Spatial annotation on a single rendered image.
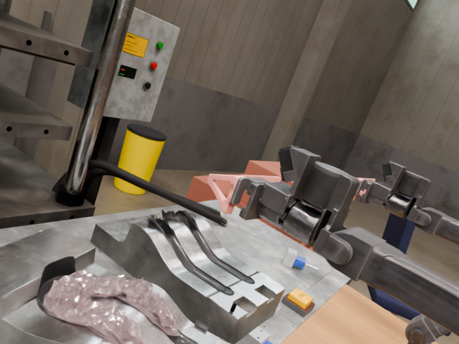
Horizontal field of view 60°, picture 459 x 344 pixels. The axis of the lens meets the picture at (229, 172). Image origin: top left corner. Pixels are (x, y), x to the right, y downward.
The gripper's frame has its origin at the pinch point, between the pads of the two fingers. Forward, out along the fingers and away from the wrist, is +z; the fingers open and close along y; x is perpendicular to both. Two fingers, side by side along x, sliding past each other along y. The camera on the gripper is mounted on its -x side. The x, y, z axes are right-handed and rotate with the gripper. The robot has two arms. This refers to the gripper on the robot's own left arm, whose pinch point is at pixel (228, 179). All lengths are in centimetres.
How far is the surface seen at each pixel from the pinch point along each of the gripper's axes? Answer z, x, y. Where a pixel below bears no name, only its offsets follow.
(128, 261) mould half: 28.1, 36.6, -10.6
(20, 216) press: 64, 41, 1
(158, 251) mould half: 20.1, 29.1, -11.3
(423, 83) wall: 202, -142, -882
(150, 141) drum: 222, 62, -188
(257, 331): -8.9, 34.8, -20.2
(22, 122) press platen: 74, 15, 2
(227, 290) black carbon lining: 2.8, 31.4, -20.6
